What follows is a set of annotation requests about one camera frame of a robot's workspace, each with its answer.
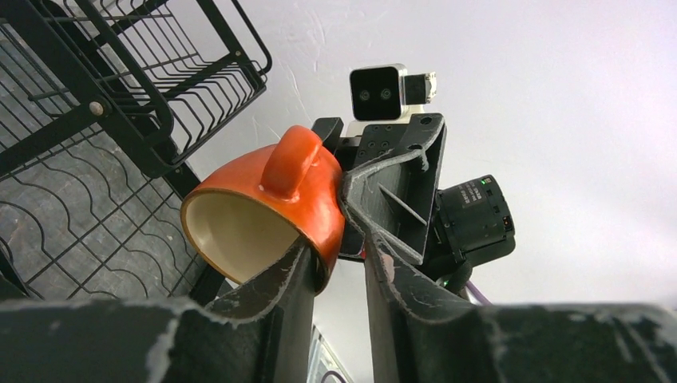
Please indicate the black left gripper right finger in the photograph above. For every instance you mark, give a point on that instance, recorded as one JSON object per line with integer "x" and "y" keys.
{"x": 420, "y": 332}

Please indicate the small orange cup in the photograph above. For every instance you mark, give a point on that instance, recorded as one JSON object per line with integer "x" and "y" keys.
{"x": 244, "y": 216}

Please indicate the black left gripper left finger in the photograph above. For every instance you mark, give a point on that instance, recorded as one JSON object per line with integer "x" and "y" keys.
{"x": 258, "y": 332}

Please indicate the black wire dish rack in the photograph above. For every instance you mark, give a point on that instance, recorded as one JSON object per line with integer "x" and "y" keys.
{"x": 102, "y": 104}

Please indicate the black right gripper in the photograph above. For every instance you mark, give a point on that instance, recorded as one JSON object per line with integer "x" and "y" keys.
{"x": 390, "y": 192}

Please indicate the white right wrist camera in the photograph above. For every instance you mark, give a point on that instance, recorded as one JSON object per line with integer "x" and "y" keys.
{"x": 389, "y": 92}

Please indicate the checkerboard calibration board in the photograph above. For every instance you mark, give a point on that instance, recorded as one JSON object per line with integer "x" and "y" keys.
{"x": 323, "y": 364}

